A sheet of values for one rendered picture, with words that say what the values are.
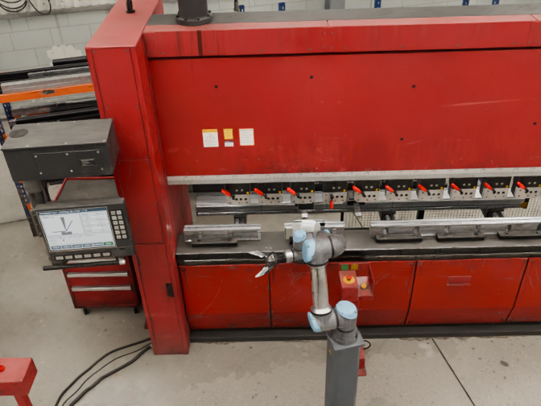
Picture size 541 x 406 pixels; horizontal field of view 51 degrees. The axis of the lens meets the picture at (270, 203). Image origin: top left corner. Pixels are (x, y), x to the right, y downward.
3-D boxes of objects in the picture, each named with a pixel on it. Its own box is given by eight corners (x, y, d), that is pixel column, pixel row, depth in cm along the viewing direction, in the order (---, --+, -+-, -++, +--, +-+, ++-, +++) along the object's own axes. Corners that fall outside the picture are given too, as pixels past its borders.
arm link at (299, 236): (309, 226, 336) (309, 241, 343) (291, 229, 334) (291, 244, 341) (313, 234, 330) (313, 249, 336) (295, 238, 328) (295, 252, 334)
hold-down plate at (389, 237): (376, 242, 371) (376, 239, 369) (374, 237, 376) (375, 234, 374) (422, 242, 371) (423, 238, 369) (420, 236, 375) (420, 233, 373)
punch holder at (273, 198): (258, 205, 358) (257, 183, 348) (258, 196, 365) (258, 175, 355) (282, 204, 358) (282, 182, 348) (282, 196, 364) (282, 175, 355)
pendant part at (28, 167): (44, 279, 319) (-3, 148, 269) (54, 250, 339) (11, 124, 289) (136, 272, 322) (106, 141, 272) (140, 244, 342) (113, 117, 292)
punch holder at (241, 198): (226, 205, 358) (225, 184, 348) (227, 197, 365) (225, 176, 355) (250, 205, 358) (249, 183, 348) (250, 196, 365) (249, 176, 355)
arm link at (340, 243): (353, 233, 294) (325, 225, 342) (332, 237, 292) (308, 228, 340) (355, 254, 295) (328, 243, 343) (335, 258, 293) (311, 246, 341)
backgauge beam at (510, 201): (196, 217, 398) (195, 205, 392) (198, 205, 410) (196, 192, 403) (526, 209, 395) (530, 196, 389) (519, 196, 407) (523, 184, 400)
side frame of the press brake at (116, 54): (154, 355, 411) (84, 47, 276) (170, 274, 480) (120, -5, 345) (188, 354, 411) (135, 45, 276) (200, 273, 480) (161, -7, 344)
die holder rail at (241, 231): (184, 242, 377) (183, 230, 372) (186, 236, 382) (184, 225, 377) (260, 240, 377) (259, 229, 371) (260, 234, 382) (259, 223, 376)
